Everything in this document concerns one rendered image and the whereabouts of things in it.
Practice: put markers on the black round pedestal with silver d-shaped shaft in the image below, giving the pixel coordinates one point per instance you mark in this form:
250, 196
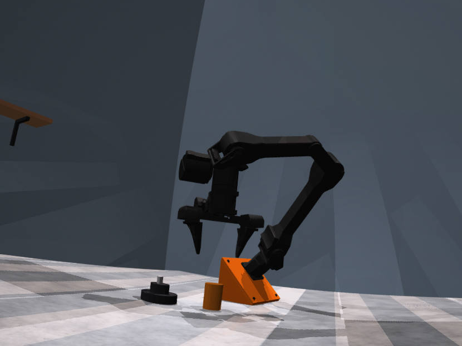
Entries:
159, 293

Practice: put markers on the orange knob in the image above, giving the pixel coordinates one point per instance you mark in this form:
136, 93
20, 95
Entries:
212, 296

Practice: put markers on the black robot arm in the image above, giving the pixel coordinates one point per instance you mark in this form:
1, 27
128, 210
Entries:
241, 148

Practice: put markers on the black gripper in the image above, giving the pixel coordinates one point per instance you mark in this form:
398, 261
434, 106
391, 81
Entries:
222, 203

